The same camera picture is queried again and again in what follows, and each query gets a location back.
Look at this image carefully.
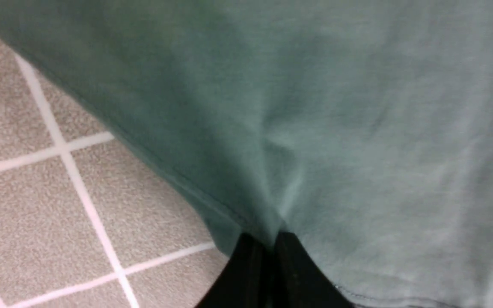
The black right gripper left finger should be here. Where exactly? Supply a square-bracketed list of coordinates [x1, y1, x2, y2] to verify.
[197, 233, 272, 308]

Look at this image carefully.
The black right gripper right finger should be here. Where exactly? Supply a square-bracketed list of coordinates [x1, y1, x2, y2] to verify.
[272, 232, 353, 308]

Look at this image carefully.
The green long sleeve shirt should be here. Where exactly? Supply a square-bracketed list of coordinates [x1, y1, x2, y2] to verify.
[0, 0, 493, 308]

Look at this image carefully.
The grey checkered tablecloth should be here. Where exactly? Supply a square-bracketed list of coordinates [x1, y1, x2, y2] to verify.
[0, 41, 227, 308]

